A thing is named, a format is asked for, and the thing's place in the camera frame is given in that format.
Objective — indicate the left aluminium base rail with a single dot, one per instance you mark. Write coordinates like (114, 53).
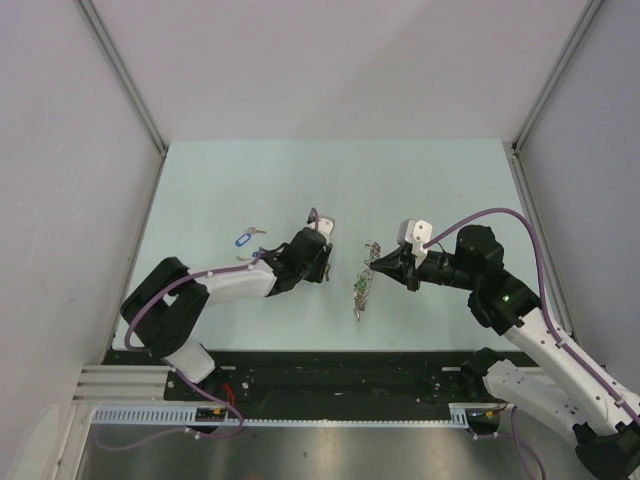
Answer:
(108, 384)

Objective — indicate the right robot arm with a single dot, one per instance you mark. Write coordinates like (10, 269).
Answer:
(595, 414)

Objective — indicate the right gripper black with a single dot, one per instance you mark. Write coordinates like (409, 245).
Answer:
(400, 266)

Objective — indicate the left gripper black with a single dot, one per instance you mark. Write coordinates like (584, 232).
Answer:
(317, 275)

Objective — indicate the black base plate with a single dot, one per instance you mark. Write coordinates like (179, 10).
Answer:
(344, 386)

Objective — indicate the right aluminium frame post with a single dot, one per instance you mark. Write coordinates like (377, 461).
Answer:
(577, 36)

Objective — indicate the green tag key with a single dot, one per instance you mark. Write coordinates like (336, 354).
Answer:
(359, 285)

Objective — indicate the aluminium frame post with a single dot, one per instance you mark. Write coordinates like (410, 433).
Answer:
(108, 48)
(577, 36)

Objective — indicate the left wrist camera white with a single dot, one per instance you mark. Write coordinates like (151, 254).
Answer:
(324, 225)

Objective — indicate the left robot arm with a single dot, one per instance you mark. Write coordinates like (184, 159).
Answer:
(166, 306)

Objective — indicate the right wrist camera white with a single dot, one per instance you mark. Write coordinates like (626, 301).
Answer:
(413, 235)

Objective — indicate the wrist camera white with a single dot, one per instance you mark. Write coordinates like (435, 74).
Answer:
(324, 225)
(413, 235)

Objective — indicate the large metal keyring organizer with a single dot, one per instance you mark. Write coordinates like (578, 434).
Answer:
(364, 280)

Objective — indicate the blue tag key upper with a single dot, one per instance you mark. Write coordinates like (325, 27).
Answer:
(247, 235)

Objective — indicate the left aluminium frame post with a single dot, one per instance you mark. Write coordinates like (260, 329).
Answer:
(108, 48)

